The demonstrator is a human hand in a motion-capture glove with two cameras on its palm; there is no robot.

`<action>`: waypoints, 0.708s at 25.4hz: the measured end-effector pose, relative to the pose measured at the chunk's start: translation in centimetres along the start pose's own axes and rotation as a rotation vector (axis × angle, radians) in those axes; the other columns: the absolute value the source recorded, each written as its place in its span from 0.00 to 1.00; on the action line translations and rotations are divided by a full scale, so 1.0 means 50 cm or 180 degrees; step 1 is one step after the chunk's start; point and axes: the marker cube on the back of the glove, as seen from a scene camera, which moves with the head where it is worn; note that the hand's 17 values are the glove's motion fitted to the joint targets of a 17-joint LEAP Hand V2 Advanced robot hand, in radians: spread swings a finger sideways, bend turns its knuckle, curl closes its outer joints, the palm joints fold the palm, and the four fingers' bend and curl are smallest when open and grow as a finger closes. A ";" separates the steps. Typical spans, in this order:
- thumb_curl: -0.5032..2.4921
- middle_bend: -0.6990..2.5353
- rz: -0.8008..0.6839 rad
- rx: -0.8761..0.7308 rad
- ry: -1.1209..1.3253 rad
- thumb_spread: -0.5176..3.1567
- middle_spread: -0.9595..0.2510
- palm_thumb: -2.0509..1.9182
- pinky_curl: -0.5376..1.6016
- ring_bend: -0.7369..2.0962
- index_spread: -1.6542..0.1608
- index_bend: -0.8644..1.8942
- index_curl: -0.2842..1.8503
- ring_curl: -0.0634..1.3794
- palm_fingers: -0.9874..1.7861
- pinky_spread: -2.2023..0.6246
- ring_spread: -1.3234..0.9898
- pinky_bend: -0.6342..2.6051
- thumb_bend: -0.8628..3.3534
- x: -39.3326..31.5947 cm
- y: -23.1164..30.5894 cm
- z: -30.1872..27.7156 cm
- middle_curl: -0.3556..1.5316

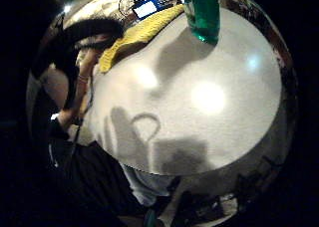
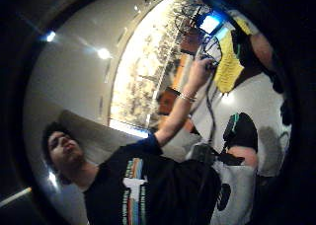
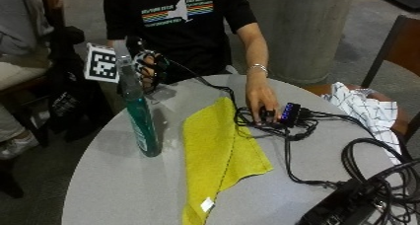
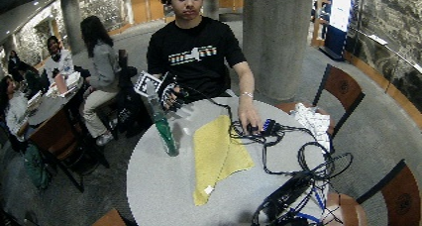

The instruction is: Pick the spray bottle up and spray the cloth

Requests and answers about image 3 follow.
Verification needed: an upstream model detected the white checked cloth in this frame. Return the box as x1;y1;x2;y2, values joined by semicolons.
321;81;402;166

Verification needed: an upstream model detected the yellow cloth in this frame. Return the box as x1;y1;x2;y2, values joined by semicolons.
179;96;273;225

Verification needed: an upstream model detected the thin black hub cable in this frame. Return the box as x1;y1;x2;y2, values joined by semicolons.
235;110;352;190

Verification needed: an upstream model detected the black box device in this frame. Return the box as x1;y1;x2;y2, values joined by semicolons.
295;178;394;225

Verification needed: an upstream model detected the black hub with blue lights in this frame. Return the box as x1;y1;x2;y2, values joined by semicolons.
277;102;303;127

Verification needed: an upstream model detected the thin black glove cable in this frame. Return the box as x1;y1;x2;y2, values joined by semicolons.
164;58;247;127

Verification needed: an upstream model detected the silver bracelet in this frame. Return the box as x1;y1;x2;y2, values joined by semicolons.
246;63;269;77

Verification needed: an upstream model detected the small black device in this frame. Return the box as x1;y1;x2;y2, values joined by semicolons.
259;106;280;124

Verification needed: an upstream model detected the black bag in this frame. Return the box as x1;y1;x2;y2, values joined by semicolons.
45;25;115;144

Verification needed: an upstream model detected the person's black printed t-shirt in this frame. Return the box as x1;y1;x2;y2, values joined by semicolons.
102;0;259;85

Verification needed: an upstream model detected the white marker cube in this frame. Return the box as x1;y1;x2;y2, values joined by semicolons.
82;42;121;84

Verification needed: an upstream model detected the green plastic bottle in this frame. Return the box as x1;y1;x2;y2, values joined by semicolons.
114;40;162;158

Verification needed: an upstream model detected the grey concrete pillar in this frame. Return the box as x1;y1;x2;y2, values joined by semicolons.
247;0;360;85

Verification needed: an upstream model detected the thick black looped cable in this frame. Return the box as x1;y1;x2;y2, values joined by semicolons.
340;137;420;225

